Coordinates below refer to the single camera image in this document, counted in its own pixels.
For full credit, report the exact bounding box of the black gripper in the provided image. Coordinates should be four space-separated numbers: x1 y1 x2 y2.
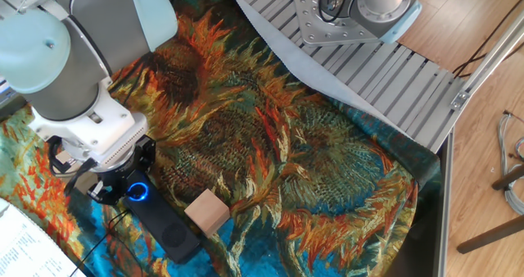
88 135 158 207

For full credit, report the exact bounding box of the speaker knob with blue ring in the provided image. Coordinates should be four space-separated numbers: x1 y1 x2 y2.
126 181 149 202

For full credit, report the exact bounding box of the black speaker bar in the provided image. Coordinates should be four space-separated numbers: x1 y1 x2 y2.
120 170 201 265

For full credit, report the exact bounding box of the white printed paper sheet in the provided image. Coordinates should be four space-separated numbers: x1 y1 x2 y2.
0 197 87 277

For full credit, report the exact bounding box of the sunflower painting print cloth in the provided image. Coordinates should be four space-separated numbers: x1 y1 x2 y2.
0 0 443 277

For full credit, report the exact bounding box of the dark wooden furniture leg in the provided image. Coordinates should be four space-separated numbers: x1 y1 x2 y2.
490 164 524 191
456 215 524 255

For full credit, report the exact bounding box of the thin black speaker cable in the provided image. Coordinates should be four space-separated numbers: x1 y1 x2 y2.
69 209 144 277

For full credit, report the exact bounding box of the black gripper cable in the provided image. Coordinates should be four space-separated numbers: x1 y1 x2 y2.
47 135 99 196

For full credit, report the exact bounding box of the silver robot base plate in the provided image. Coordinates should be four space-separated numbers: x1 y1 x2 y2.
292 0 404 48

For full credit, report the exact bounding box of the black floor cable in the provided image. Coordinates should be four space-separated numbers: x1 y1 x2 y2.
452 0 524 79

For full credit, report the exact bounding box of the grey cable bundle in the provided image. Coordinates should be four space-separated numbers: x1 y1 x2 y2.
497 110 524 216

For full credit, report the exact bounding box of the aluminium frame beam with bracket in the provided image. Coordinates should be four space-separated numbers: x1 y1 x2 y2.
449 8 524 111

